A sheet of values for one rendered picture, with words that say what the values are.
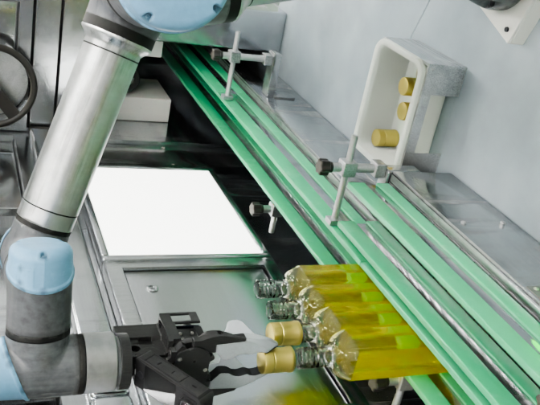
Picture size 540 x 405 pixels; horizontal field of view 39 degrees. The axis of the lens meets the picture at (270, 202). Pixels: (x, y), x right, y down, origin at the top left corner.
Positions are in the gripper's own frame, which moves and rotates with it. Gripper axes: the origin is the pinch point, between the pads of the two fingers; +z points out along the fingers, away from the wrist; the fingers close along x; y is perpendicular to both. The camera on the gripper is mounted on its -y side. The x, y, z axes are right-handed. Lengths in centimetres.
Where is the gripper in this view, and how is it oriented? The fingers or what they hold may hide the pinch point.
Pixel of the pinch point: (267, 360)
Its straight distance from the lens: 106.3
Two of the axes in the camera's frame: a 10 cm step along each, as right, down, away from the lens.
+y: -3.4, -4.6, 8.2
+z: 9.2, 0.1, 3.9
